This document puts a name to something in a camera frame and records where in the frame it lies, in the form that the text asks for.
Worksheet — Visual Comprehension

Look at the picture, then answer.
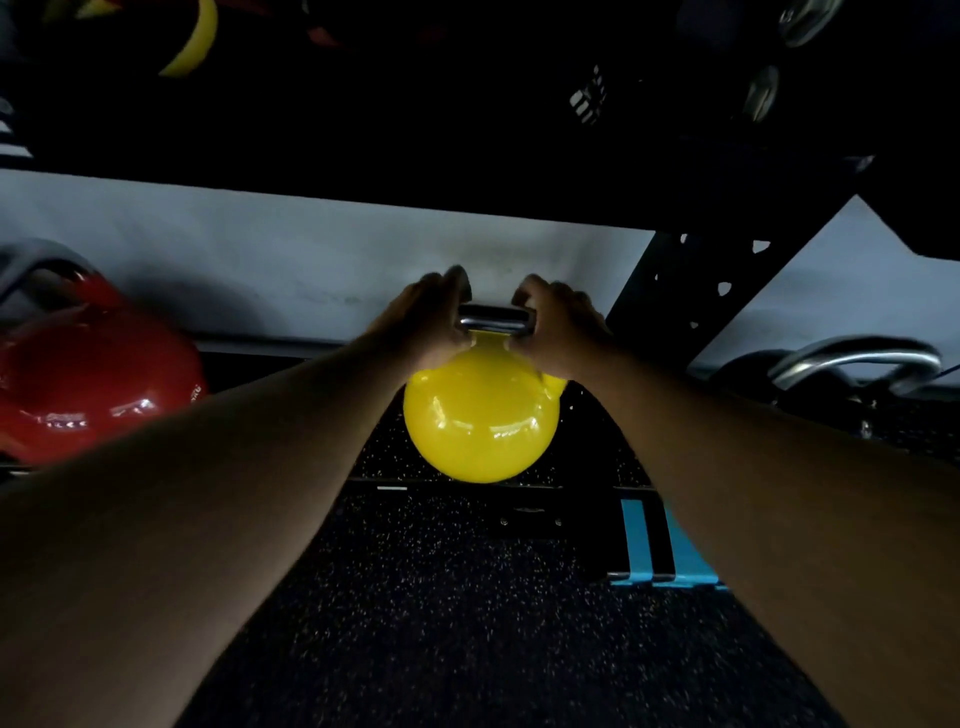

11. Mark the person's right hand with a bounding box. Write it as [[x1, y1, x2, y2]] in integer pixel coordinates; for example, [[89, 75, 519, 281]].
[[509, 273, 624, 384]]

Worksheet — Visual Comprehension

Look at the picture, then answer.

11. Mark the person's left hand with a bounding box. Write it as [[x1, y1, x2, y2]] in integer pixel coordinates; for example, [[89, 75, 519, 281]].
[[367, 264, 474, 376]]

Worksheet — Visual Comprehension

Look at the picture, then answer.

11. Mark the yellow kettlebell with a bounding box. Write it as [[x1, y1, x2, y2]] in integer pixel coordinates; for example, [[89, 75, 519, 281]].
[[402, 303, 569, 485]]

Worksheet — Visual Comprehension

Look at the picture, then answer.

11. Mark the black metal rack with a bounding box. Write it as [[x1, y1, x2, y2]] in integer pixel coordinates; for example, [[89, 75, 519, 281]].
[[0, 0, 960, 541]]

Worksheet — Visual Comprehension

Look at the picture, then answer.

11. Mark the black kettlebell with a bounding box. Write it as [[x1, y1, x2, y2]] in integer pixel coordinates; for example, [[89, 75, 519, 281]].
[[708, 335, 944, 444]]

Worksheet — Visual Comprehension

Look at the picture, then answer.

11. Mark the red kettlebell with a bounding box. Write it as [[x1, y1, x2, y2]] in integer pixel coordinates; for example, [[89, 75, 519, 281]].
[[0, 238, 210, 468]]

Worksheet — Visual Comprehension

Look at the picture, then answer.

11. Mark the person's right forearm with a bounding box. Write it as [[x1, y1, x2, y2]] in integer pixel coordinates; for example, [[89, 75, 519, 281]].
[[581, 348, 960, 728]]

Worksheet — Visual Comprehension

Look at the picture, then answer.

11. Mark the person's left forearm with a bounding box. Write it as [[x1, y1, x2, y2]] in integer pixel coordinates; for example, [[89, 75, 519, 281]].
[[0, 333, 414, 728]]

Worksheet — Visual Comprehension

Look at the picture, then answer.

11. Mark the black speckled rubber floor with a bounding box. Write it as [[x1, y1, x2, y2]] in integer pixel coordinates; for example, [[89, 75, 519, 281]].
[[172, 479, 849, 728]]

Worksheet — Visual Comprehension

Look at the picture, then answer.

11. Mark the blue black striped block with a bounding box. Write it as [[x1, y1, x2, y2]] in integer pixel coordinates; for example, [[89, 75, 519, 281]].
[[608, 498, 729, 592]]

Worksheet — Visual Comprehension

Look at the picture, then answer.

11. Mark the yellow resistance band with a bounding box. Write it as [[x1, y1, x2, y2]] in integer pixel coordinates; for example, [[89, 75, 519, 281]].
[[41, 0, 219, 79]]

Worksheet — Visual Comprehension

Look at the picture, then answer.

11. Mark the silver metal disc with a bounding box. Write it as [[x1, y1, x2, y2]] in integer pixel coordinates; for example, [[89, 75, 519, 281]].
[[778, 0, 845, 48]]

